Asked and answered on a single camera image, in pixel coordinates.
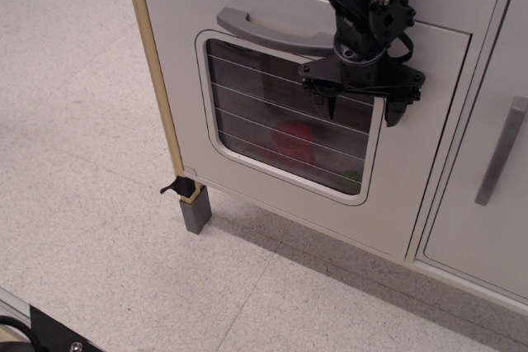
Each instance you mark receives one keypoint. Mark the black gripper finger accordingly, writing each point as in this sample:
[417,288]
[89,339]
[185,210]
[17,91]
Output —
[394,110]
[325,105]

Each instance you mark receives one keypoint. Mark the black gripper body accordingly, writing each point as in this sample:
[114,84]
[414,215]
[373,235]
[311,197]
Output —
[332,77]

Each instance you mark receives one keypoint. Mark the white oven door with window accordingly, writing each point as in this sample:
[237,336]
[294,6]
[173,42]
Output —
[225,95]

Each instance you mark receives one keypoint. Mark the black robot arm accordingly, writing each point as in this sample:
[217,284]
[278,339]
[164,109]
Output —
[369,56]

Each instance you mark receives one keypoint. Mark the red toy cup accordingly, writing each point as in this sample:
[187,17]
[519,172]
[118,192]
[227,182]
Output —
[294,139]

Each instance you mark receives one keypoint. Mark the orange toy with green top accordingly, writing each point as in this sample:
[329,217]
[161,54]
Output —
[349,182]

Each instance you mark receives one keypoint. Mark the white toy kitchen cabinet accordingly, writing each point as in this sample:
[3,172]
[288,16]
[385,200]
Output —
[480,19]

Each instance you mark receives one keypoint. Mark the white cupboard door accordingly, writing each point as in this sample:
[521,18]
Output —
[487,245]

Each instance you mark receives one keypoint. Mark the black clip on leg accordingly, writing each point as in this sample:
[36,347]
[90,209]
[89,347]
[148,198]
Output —
[184,186]

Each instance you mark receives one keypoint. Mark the grey cabinet foot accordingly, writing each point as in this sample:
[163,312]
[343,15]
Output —
[197,214]

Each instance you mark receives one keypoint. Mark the grey oven door handle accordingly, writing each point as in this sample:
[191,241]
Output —
[239,23]

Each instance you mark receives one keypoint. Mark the silver cupboard door handle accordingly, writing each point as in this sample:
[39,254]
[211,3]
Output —
[505,143]

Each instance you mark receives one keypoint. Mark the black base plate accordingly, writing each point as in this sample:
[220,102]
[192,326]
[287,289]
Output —
[55,336]

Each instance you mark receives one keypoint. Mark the aluminium frame rail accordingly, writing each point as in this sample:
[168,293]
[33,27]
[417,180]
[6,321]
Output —
[12,306]

